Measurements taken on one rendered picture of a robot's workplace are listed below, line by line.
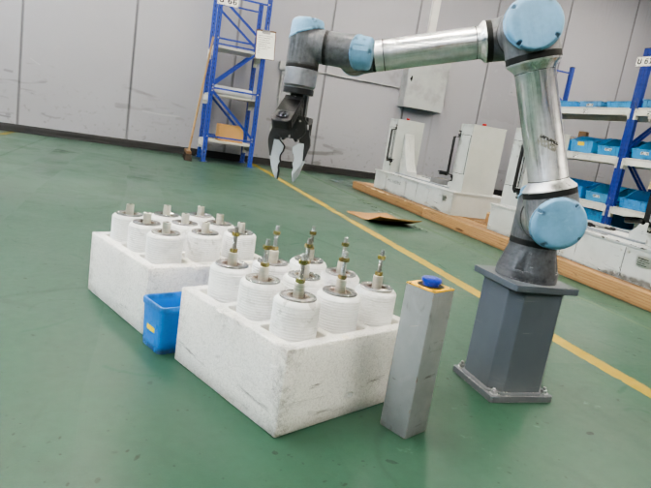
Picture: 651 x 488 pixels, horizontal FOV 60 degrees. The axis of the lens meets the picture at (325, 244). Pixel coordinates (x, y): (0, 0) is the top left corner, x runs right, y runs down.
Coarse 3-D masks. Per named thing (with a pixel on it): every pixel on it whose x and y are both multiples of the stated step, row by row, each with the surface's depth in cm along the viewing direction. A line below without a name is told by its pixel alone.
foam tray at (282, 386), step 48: (192, 288) 132; (192, 336) 129; (240, 336) 115; (336, 336) 115; (384, 336) 124; (240, 384) 115; (288, 384) 107; (336, 384) 117; (384, 384) 128; (288, 432) 110
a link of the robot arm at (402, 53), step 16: (432, 32) 136; (448, 32) 134; (464, 32) 133; (480, 32) 132; (496, 32) 130; (384, 48) 136; (400, 48) 135; (416, 48) 135; (432, 48) 134; (448, 48) 134; (464, 48) 133; (480, 48) 133; (496, 48) 132; (384, 64) 137; (400, 64) 137; (416, 64) 137; (432, 64) 138
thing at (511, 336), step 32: (512, 288) 134; (544, 288) 135; (480, 320) 147; (512, 320) 137; (544, 320) 139; (480, 352) 146; (512, 352) 138; (544, 352) 141; (480, 384) 144; (512, 384) 141
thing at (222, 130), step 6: (222, 126) 684; (228, 126) 686; (234, 126) 689; (216, 132) 699; (222, 132) 686; (228, 132) 688; (234, 132) 690; (240, 132) 693; (216, 138) 697; (222, 138) 688; (240, 138) 695
